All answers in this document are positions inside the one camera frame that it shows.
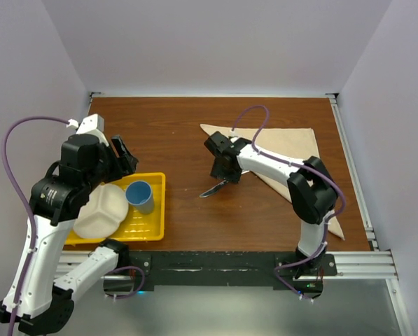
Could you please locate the silver table knife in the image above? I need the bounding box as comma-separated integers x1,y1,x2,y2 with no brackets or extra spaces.
199,170,249,198

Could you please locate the beige cloth napkin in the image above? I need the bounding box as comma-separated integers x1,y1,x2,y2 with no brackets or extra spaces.
200,124,345,240

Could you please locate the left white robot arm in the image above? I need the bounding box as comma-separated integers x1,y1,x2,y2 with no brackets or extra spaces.
0,134,138,335

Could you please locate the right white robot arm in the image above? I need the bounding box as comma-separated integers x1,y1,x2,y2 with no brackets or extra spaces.
204,132,340,275

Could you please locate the blue plastic cup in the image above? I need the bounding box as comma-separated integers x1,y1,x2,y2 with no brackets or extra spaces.
125,181,155,214

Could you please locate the white divided plate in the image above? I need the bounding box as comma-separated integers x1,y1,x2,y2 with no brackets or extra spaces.
74,183,129,239

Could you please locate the yellow plastic tray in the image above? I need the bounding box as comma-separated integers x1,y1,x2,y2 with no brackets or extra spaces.
65,172,166,246

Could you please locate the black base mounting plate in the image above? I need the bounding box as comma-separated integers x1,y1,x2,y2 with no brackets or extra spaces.
102,250,337,304

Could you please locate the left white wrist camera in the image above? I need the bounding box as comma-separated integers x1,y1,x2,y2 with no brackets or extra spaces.
67,114,104,135

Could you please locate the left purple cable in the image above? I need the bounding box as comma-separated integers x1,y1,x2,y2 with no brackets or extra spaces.
2,117,147,336

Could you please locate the aluminium table frame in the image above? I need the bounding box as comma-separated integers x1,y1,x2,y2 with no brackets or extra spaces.
11,91,416,336

